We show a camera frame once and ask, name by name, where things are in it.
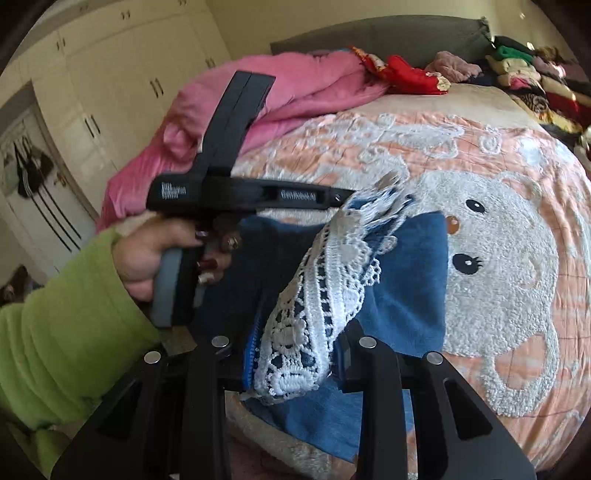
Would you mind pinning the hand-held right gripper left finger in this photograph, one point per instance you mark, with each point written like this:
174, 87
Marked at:
249, 364

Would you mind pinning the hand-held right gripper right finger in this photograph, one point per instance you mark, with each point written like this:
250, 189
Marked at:
371, 378

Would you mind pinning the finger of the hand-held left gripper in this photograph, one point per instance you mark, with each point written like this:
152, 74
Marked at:
339, 197

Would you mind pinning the blue denim pants lace trim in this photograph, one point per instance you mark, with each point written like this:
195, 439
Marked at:
415, 258

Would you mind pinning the person's left forearm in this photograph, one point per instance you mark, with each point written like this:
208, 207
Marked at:
60, 341

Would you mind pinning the person's left hand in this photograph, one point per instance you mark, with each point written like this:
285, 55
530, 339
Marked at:
138, 258

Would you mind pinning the pink quilt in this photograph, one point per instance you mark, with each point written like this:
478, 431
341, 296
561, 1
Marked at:
300, 92

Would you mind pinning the red embroidered cloth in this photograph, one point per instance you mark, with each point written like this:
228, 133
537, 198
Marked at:
411, 74

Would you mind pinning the cream wardrobe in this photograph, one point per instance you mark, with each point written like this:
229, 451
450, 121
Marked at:
129, 60

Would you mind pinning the grey headboard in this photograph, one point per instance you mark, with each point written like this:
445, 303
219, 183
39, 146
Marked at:
369, 34

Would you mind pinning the peach bear printed blanket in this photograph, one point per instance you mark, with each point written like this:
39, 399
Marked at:
508, 230

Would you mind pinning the peach lace bedspread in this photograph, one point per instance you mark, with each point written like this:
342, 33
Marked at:
485, 101

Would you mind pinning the mauve plush cloth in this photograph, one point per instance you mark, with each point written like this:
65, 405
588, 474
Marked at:
455, 67

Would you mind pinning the dark hanging clothes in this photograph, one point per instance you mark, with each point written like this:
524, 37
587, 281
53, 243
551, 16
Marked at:
27, 168

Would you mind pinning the stack of folded clothes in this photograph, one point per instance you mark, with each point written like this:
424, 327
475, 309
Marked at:
540, 83

